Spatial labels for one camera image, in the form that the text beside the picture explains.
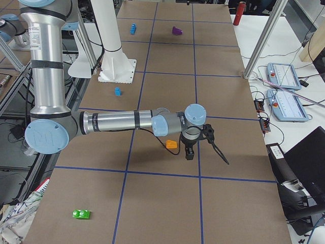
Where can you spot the purple trapezoid block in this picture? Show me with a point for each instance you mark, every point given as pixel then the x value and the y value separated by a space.
pixel 176 31

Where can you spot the small blue block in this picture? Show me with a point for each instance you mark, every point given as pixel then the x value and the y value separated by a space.
pixel 117 91

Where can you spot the patterned cloth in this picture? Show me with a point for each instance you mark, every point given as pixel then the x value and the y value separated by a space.
pixel 16 220

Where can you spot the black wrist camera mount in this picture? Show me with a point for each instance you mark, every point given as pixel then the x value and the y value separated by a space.
pixel 208 131

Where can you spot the long blue stud block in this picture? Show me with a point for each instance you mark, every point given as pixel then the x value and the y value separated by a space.
pixel 133 28

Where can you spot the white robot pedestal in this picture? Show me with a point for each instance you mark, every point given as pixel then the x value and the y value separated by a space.
pixel 116 67

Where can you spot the long reacher grabber stick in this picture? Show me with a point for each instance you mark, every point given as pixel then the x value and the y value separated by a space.
pixel 290 92

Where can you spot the red cylinder bottle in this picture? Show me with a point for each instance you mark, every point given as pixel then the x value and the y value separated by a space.
pixel 239 12

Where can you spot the brown paper table cover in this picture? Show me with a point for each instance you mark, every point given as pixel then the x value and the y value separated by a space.
pixel 177 158

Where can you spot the orange trapezoid block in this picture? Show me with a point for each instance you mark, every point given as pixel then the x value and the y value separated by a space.
pixel 171 144

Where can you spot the far teach pendant tablet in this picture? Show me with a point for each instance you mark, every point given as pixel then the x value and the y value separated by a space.
pixel 283 75

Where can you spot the aluminium frame post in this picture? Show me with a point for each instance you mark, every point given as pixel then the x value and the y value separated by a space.
pixel 269 26

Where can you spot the near teach pendant tablet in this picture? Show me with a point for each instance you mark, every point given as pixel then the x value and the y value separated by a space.
pixel 286 107

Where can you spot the teach pendant tablet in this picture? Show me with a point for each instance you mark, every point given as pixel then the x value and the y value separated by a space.
pixel 283 75
pixel 286 107

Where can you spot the green stud block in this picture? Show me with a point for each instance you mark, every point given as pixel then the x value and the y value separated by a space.
pixel 82 214

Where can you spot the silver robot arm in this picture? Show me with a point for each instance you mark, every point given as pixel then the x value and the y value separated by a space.
pixel 53 125

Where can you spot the black laptop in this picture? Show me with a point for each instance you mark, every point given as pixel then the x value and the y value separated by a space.
pixel 306 160

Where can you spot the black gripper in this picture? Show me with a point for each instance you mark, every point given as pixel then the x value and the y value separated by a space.
pixel 188 144

